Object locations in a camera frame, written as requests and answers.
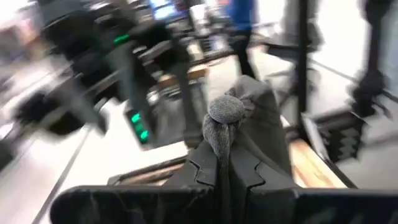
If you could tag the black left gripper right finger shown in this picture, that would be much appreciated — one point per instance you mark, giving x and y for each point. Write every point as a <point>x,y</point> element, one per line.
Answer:
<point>264,199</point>

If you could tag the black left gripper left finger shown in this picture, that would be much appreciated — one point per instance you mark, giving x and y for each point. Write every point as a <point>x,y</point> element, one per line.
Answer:
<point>199,177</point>

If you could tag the dark grey baseball cap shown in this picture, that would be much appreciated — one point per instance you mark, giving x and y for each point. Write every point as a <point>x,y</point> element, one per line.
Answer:
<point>258,124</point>

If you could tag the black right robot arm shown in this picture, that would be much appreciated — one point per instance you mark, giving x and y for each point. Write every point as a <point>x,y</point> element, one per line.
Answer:
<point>155,40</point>

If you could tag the black tripod stand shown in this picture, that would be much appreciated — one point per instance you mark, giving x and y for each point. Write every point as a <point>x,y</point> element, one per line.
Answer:
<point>371,84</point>

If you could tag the person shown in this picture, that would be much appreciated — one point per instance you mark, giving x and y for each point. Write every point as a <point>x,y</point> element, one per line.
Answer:
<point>242,15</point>

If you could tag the computer monitor with blue screen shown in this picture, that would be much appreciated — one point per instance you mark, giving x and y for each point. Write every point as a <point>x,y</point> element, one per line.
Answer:
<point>164,9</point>

